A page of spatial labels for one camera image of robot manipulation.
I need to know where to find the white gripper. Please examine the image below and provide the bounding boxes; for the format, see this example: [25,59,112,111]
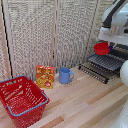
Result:
[97,26,128,52]

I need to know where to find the red plastic bowl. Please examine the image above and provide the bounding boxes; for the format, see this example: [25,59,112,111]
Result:
[93,41,112,56]

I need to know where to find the grey ribbed oven tray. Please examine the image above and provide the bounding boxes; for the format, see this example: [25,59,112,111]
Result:
[86,53,127,73]

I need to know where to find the black toaster oven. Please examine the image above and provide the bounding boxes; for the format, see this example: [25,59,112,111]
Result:
[99,42,128,80]

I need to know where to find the blue ceramic mug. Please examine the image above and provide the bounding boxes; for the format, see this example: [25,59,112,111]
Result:
[58,67,76,85]

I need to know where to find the orange snack bag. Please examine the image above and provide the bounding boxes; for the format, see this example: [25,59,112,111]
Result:
[35,64,56,90]

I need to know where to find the red plastic shopping basket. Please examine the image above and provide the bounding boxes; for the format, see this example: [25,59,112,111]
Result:
[0,75,50,128]

